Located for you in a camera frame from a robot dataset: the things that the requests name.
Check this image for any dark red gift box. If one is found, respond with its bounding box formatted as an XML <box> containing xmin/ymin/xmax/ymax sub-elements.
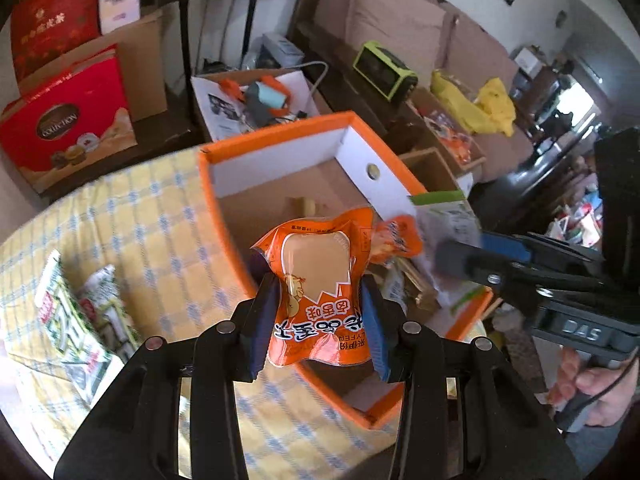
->
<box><xmin>10</xmin><ymin>0</ymin><xmax>102</xmax><ymax>84</ymax></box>

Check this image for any green white snack packet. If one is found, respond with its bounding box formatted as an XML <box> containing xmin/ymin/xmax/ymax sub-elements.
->
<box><xmin>409</xmin><ymin>191</ymin><xmax>488</xmax><ymax>313</ymax></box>

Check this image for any cardboard box of snacks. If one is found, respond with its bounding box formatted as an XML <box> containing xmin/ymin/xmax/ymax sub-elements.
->
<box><xmin>406</xmin><ymin>87</ymin><xmax>489</xmax><ymax>172</ymax></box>

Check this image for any brown cardboard box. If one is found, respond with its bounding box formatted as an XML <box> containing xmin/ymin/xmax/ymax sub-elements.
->
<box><xmin>20</xmin><ymin>7</ymin><xmax>169</xmax><ymax>122</ymax></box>

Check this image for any orange teal gadget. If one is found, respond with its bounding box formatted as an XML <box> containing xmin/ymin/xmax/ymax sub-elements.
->
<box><xmin>219</xmin><ymin>75</ymin><xmax>292</xmax><ymax>127</ymax></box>

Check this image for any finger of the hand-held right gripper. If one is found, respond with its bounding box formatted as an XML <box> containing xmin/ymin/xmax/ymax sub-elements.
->
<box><xmin>480</xmin><ymin>230</ymin><xmax>604</xmax><ymax>283</ymax></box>
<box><xmin>434</xmin><ymin>239</ymin><xmax>602</xmax><ymax>314</ymax></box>

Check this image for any white grey device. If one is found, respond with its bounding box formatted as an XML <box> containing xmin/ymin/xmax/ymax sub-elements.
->
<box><xmin>256</xmin><ymin>32</ymin><xmax>304</xmax><ymax>67</ymax></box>

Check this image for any small orange snack packet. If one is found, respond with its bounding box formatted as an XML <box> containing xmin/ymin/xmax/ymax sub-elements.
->
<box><xmin>374</xmin><ymin>214</ymin><xmax>425</xmax><ymax>262</ymax></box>

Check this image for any yellow cloth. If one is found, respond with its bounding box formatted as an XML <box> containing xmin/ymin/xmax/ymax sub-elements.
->
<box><xmin>430</xmin><ymin>70</ymin><xmax>517</xmax><ymax>137</ymax></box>

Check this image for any green toaster oven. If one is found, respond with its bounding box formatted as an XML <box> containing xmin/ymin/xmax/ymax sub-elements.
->
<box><xmin>351</xmin><ymin>41</ymin><xmax>419</xmax><ymax>104</ymax></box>

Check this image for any green seaweed snack packet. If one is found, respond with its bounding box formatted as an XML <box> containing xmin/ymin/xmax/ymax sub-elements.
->
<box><xmin>77</xmin><ymin>266</ymin><xmax>143</xmax><ymax>356</ymax></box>
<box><xmin>34</xmin><ymin>254</ymin><xmax>126</xmax><ymax>406</ymax></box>

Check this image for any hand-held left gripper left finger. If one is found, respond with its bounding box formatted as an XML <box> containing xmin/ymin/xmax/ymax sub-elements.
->
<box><xmin>54</xmin><ymin>273</ymin><xmax>282</xmax><ymax>480</ymax></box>

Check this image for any brown sofa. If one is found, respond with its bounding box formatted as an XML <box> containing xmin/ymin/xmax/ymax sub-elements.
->
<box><xmin>290</xmin><ymin>0</ymin><xmax>537</xmax><ymax>182</ymax></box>

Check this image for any orange windowed snack packet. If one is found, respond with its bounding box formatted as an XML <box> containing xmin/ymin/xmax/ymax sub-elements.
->
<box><xmin>250</xmin><ymin>206</ymin><xmax>377</xmax><ymax>370</ymax></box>

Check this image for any orange cardboard box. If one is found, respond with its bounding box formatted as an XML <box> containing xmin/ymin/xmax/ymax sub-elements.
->
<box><xmin>197</xmin><ymin>112</ymin><xmax>494</xmax><ymax>429</ymax></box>

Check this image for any yellow checked tablecloth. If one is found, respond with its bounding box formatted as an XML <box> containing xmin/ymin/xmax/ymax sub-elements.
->
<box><xmin>0</xmin><ymin>147</ymin><xmax>488</xmax><ymax>480</ymax></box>

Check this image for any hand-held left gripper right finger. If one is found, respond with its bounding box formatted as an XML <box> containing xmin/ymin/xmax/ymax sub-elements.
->
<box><xmin>361</xmin><ymin>276</ymin><xmax>584</xmax><ymax>480</ymax></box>

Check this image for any person's right hand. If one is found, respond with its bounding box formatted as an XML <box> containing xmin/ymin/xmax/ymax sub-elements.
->
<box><xmin>546</xmin><ymin>349</ymin><xmax>640</xmax><ymax>429</ymax></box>

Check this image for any red cookie gift box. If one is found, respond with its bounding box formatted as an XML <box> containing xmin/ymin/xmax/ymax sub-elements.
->
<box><xmin>0</xmin><ymin>45</ymin><xmax>139</xmax><ymax>194</ymax></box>

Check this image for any white cable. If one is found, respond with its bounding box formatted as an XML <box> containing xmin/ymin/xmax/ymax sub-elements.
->
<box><xmin>299</xmin><ymin>60</ymin><xmax>332</xmax><ymax>93</ymax></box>

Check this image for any white paper bag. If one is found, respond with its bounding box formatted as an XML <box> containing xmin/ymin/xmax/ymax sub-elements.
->
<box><xmin>191</xmin><ymin>61</ymin><xmax>332</xmax><ymax>144</ymax></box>

